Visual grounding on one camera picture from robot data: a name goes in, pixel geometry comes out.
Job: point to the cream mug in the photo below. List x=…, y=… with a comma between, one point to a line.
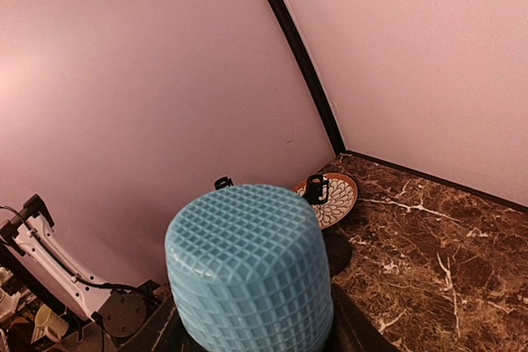
x=48, y=324

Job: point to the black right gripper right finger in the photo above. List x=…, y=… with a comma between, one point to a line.
x=351, y=329

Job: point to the flower pattern ceramic plate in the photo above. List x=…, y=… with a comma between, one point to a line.
x=343, y=193

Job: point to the left black frame post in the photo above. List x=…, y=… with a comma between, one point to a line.
x=306, y=66

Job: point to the black stand of mint microphone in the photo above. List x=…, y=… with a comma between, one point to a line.
x=339, y=252

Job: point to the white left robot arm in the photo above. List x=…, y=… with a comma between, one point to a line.
x=120, y=310

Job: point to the blue microphone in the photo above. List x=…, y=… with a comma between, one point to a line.
x=248, y=271

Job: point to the black stand of orange microphone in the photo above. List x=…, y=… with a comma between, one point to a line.
x=223, y=182

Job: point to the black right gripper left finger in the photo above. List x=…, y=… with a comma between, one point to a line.
x=163, y=331

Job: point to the black stand of purple microphone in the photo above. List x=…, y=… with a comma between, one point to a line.
x=316, y=189

